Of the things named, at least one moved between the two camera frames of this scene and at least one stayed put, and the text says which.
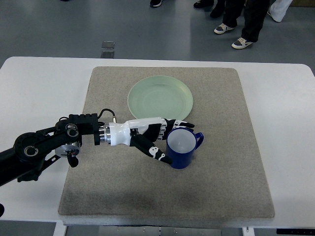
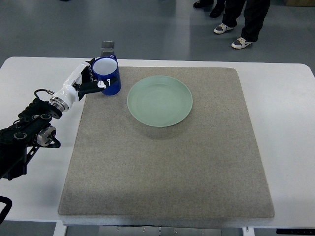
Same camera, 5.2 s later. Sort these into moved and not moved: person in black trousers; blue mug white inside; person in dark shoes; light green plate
Moved: blue mug white inside
Not moved: person in black trousers; light green plate; person in dark shoes
